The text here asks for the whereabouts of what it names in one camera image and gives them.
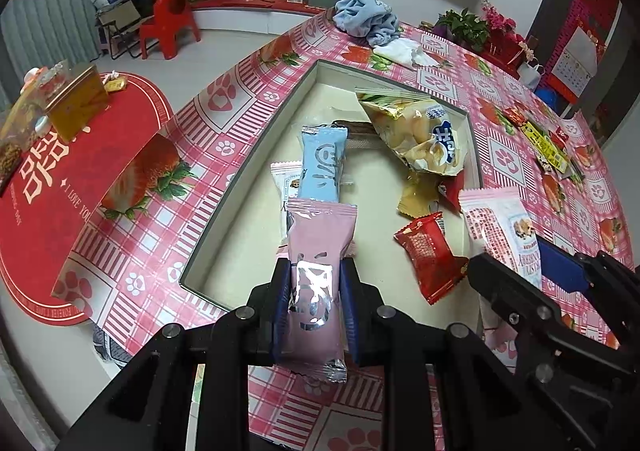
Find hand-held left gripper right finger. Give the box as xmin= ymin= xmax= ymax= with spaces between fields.
xmin=337 ymin=256 xmax=566 ymax=451

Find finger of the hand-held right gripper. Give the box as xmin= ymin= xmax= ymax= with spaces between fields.
xmin=536 ymin=237 xmax=640 ymax=347
xmin=467 ymin=252 xmax=640 ymax=378

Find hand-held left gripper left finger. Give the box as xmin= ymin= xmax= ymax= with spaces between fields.
xmin=60 ymin=258 xmax=293 ymax=451

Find pink white snack packet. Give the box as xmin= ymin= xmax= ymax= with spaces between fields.
xmin=457 ymin=188 xmax=543 ymax=312
xmin=270 ymin=161 xmax=306 ymax=242

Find red snack packet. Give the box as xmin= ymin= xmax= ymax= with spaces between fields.
xmin=393 ymin=212 xmax=471 ymax=306

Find pink bar packet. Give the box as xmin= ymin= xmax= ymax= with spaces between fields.
xmin=272 ymin=197 xmax=359 ymax=384

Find small red candy packet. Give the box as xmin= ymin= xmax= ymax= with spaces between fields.
xmin=437 ymin=176 xmax=466 ymax=214

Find gold snack packet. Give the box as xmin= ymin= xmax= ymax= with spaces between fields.
xmin=397 ymin=171 xmax=443 ymax=219

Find light blue bar packet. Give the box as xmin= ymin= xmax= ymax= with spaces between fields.
xmin=297 ymin=125 xmax=349 ymax=204

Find yellow blue chips bag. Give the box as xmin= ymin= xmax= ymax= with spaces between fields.
xmin=355 ymin=87 xmax=473 ymax=179

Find clear brown bar packet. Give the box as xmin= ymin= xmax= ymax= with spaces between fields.
xmin=330 ymin=118 xmax=381 ymax=152

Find beige tray box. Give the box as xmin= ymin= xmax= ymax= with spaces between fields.
xmin=179 ymin=58 xmax=483 ymax=317

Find yellow snack packet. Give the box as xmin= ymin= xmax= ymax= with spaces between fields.
xmin=520 ymin=121 xmax=571 ymax=174

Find red gold patterned packet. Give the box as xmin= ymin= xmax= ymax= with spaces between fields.
xmin=500 ymin=107 xmax=528 ymax=129

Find blue plastic bag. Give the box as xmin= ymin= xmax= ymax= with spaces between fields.
xmin=535 ymin=88 xmax=568 ymax=114

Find white paper bag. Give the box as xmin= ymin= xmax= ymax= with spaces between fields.
xmin=517 ymin=56 xmax=548 ymax=92

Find red flower box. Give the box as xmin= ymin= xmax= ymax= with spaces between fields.
xmin=480 ymin=36 xmax=531 ymax=76

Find pink checked strawberry tablecloth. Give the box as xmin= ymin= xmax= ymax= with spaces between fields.
xmin=50 ymin=13 xmax=640 ymax=451

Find white cloth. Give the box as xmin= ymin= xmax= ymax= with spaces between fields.
xmin=372 ymin=38 xmax=441 ymax=69

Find pink artificial flowers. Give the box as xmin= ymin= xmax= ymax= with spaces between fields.
xmin=480 ymin=0 xmax=523 ymax=39

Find green potted plant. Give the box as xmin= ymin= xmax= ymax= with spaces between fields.
xmin=435 ymin=8 xmax=493 ymax=52

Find red round rug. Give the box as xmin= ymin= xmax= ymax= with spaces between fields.
xmin=0 ymin=71 xmax=173 ymax=327

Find light blue clothing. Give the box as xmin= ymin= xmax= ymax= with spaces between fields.
xmin=332 ymin=0 xmax=403 ymax=46

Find gold gift box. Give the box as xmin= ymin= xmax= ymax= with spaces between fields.
xmin=45 ymin=62 xmax=112 ymax=142

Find clear snack box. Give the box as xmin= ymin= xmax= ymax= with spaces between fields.
xmin=0 ymin=66 xmax=56 ymax=184

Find red low bench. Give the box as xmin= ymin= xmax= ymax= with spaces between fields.
xmin=187 ymin=0 xmax=331 ymax=16

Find red plastic chair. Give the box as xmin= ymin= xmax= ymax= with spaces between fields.
xmin=139 ymin=0 xmax=202 ymax=60

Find folding chair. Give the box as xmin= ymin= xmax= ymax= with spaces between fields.
xmin=95 ymin=0 xmax=143 ymax=59

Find grey curtain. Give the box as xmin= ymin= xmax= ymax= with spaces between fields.
xmin=0 ymin=0 xmax=101 ymax=96

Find wall calendar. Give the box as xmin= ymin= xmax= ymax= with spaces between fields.
xmin=547 ymin=26 xmax=608 ymax=99

